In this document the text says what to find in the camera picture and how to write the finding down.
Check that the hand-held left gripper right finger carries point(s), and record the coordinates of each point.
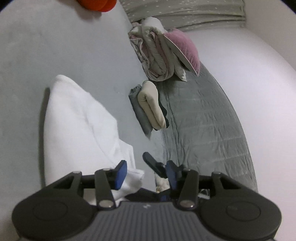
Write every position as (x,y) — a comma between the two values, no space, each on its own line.
(172,176)

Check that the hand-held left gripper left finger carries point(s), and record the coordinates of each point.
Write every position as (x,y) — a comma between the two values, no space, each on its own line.
(121,173)

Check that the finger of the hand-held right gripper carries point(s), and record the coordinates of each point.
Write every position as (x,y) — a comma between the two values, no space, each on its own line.
(143,195)
(152,162)

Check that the white sweatshirt with orange print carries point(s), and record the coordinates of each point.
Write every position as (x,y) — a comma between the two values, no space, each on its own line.
(78,127)

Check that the folded black garment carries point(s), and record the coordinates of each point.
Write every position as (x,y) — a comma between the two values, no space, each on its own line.
(163,113)

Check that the folded grey garment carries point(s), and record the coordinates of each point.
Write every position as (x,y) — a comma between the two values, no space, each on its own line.
(140,113)

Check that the grey quilted blanket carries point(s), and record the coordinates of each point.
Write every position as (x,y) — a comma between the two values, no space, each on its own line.
(208,127)

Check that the folded grey pink quilt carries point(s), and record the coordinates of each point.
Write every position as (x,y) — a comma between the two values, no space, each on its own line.
(152,53)

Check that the pink pillow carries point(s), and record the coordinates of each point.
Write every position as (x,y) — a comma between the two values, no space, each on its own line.
(185,46)

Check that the grey star-patterned curtain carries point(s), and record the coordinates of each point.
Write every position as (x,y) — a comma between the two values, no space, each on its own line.
(185,11)

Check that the orange pumpkin plush pillow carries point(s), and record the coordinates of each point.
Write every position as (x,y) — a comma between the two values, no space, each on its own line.
(97,4)

